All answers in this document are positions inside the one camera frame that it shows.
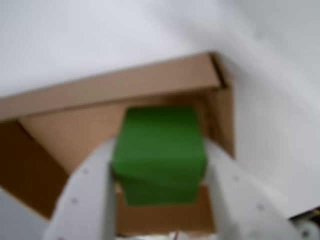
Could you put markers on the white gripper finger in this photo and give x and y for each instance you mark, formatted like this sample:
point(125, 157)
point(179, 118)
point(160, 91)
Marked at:
point(85, 200)
point(240, 207)

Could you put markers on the green cube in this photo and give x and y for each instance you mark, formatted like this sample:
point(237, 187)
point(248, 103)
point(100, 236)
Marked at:
point(160, 155)

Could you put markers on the brown cardboard box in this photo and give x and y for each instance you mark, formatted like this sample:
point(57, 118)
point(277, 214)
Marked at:
point(75, 95)

